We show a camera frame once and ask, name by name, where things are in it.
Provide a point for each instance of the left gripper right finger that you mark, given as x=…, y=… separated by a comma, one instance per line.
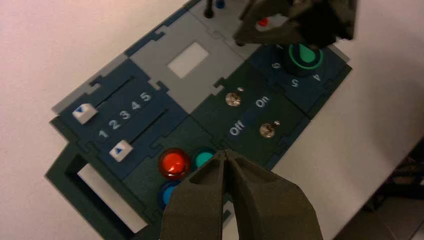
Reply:
x=271, y=212

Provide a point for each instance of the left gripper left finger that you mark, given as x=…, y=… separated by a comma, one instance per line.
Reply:
x=198, y=205

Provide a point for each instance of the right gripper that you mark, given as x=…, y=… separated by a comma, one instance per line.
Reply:
x=324, y=20

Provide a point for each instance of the blue push button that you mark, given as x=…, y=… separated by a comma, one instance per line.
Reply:
x=167, y=194

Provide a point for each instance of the teal push button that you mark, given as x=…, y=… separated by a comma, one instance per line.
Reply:
x=202, y=159

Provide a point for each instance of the red push button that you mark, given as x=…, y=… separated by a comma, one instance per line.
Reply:
x=173, y=164

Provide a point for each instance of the black green rotary knob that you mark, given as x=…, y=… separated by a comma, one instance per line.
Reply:
x=306, y=57

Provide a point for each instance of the grey and blue task box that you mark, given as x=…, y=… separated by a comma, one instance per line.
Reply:
x=198, y=79

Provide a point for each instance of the white slider knob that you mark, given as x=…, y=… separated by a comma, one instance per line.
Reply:
x=84, y=112
x=121, y=150

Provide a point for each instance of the metal toggle switch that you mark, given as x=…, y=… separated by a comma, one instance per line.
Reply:
x=233, y=98
x=267, y=130

